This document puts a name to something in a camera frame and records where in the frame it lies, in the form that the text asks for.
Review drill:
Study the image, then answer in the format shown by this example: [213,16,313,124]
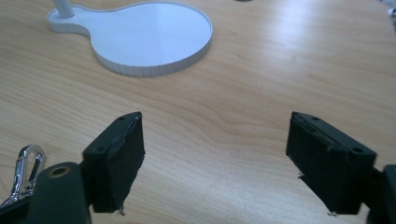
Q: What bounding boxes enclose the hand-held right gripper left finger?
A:
[81,111,146,215]

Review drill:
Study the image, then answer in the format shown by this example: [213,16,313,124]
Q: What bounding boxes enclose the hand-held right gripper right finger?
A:
[285,111,378,216]

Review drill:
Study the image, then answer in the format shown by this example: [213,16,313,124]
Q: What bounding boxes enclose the silver metal carabiner clip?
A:
[0,144,47,209]

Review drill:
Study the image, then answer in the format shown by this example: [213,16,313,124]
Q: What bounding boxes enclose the white stand with round base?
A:
[46,0,214,78]

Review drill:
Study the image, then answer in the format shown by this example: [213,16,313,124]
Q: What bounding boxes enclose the grey object at table corner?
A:
[380,0,396,32]

